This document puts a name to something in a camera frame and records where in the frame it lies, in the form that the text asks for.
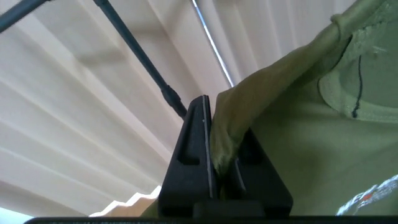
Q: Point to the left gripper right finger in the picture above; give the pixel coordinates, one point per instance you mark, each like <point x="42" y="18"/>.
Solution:
<point x="264" y="186"/>

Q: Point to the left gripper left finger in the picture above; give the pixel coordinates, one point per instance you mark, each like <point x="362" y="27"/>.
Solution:
<point x="183" y="180"/>

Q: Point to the black clothes rack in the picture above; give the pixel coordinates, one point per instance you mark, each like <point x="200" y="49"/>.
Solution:
<point x="140" y="53"/>

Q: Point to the green printed shirt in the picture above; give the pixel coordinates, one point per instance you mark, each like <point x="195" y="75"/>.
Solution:
<point x="311" y="140"/>

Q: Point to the beige curtain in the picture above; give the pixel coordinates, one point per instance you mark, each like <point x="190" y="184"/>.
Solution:
<point x="77" y="109"/>

